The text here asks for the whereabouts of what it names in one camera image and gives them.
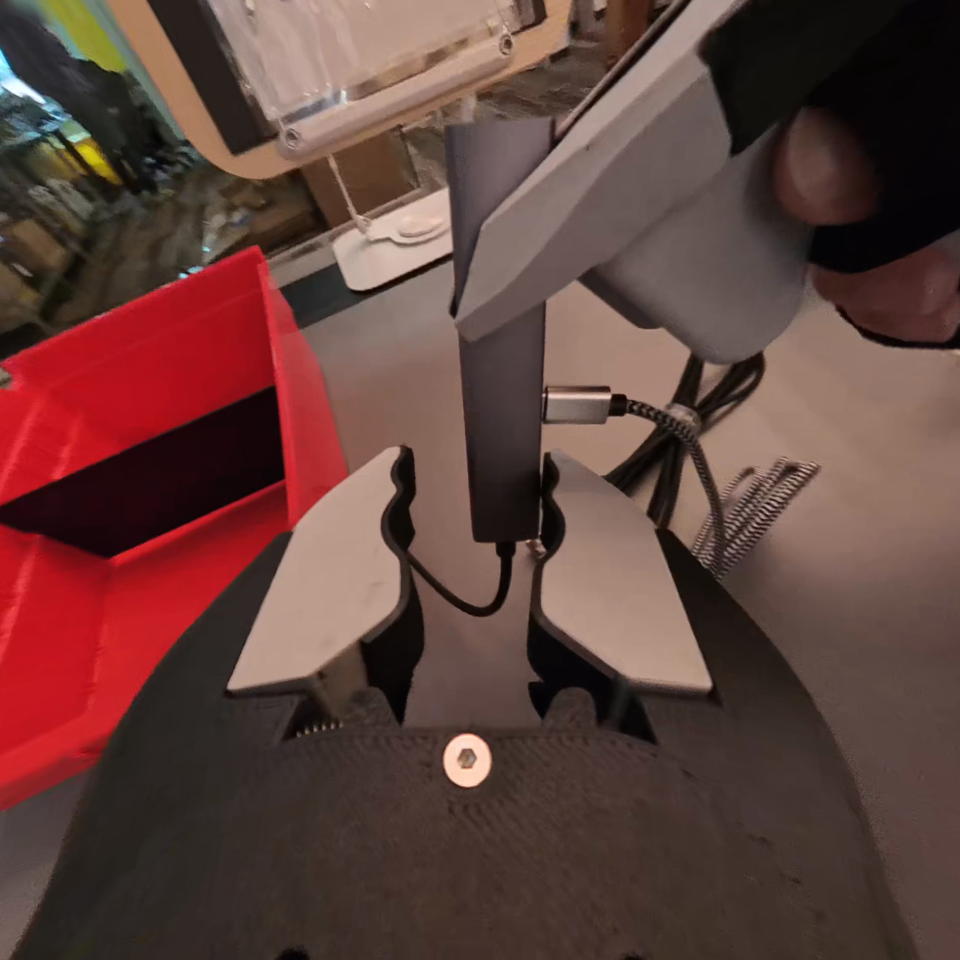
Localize rounded wooden sign board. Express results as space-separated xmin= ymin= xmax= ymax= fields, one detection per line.
xmin=105 ymin=0 xmax=580 ymax=183

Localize storage shelves with boxes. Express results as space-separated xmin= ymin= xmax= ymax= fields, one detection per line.
xmin=0 ymin=0 xmax=252 ymax=339

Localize black cable bundle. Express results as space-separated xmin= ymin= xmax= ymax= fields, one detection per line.
xmin=603 ymin=352 xmax=768 ymax=528

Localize cardboard box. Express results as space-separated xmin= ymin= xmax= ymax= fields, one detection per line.
xmin=300 ymin=138 xmax=423 ymax=226

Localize white rounded base plate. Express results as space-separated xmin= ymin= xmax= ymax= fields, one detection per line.
xmin=332 ymin=187 xmax=456 ymax=292

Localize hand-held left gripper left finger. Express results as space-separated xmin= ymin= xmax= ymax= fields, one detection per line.
xmin=225 ymin=446 xmax=427 ymax=725

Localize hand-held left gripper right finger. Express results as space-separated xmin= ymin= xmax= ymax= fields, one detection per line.
xmin=526 ymin=450 xmax=714 ymax=710

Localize person's right hand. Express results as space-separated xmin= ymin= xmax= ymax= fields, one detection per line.
xmin=777 ymin=107 xmax=960 ymax=348

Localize braided USB-C cable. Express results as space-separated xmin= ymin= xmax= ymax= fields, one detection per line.
xmin=540 ymin=384 xmax=824 ymax=585

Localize red plastic bin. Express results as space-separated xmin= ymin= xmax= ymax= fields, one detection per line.
xmin=0 ymin=247 xmax=350 ymax=813

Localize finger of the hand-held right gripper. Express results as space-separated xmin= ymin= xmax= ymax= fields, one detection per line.
xmin=553 ymin=0 xmax=689 ymax=149
xmin=453 ymin=66 xmax=817 ymax=366

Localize grey USB hub black cable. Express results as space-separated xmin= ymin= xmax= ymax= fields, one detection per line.
xmin=407 ymin=116 xmax=558 ymax=619

